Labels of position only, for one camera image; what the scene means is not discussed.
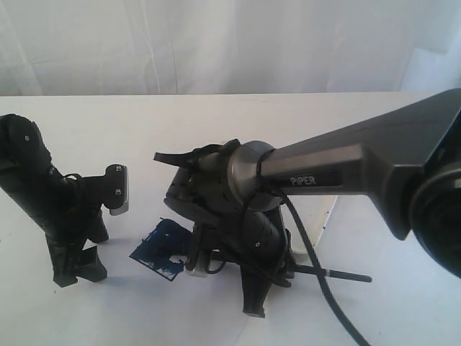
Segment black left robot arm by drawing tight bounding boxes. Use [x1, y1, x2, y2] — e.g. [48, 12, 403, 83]
[1, 114, 108, 288]

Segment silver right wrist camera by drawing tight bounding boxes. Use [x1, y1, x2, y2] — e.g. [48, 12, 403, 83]
[184, 250, 210, 278]

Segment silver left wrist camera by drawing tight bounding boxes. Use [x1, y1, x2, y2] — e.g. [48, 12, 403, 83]
[104, 164, 129, 216]

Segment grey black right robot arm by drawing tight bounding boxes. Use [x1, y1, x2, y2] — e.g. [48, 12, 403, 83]
[154, 89, 460, 317]

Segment white paper sheet with square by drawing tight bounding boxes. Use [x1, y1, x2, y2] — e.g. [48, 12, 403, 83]
[53, 183, 289, 346]

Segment white plastic paint tray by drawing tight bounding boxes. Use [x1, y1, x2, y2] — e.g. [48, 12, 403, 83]
[282, 195, 338, 263]

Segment white backdrop curtain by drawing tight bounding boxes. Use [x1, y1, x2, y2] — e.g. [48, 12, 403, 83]
[1, 1, 460, 96]

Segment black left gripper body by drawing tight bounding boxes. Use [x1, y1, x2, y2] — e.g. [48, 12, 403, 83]
[39, 174, 109, 252]

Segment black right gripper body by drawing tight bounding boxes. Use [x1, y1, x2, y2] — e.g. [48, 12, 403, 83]
[208, 212, 290, 275]

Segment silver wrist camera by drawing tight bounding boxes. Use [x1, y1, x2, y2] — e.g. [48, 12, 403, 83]
[104, 164, 129, 216]
[184, 250, 210, 278]

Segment black paintbrush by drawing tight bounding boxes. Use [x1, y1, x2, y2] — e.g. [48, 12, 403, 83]
[201, 252, 372, 284]

